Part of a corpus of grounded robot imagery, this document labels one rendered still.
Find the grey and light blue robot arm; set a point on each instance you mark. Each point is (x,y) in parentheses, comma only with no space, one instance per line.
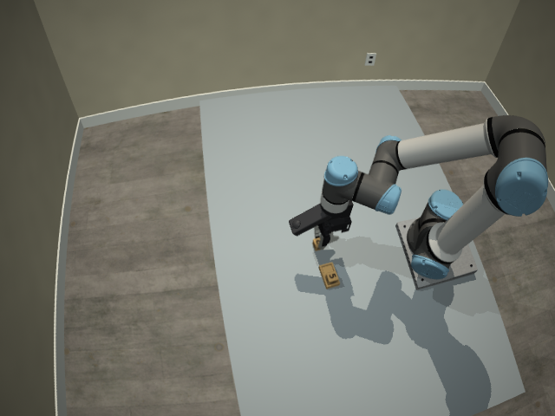
(518,181)

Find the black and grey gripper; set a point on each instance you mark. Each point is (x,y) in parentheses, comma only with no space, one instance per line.
(334,222)

